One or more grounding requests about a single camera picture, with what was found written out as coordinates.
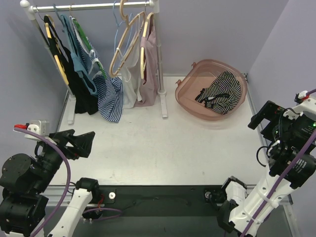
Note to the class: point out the black white striped tank top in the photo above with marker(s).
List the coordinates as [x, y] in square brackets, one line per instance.
[223, 95]

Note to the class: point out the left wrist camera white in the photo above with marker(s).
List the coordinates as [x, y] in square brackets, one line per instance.
[40, 127]

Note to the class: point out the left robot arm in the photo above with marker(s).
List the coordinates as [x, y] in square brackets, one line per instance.
[24, 179]

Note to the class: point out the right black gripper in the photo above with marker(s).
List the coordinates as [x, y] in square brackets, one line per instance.
[267, 114]

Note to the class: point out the pink translucent plastic basin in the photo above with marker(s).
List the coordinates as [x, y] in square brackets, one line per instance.
[202, 74]

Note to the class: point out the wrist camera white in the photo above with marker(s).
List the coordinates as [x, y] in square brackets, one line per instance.
[40, 127]
[306, 105]

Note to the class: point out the large beige wooden hanger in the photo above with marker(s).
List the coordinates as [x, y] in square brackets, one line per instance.
[137, 23]

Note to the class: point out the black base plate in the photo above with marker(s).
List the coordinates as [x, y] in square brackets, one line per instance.
[158, 201]

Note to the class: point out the yellow wooden hanger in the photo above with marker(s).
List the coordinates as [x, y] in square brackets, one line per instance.
[53, 44]

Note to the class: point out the black garment on hanger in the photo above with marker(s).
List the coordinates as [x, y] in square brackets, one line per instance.
[85, 102]

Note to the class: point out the white metal clothes rack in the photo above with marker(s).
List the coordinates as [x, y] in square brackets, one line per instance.
[31, 12]

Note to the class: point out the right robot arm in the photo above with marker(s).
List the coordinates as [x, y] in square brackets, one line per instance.
[292, 136]

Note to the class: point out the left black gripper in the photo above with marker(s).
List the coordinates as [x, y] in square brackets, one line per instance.
[65, 143]

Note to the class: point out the pink tank top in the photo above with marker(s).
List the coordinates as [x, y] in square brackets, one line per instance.
[149, 85]

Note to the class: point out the green plastic hanger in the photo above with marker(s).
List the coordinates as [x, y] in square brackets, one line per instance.
[88, 46]

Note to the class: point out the blue white striped garment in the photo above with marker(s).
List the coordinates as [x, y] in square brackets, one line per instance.
[110, 90]

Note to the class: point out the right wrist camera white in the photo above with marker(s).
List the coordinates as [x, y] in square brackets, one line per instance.
[306, 105]

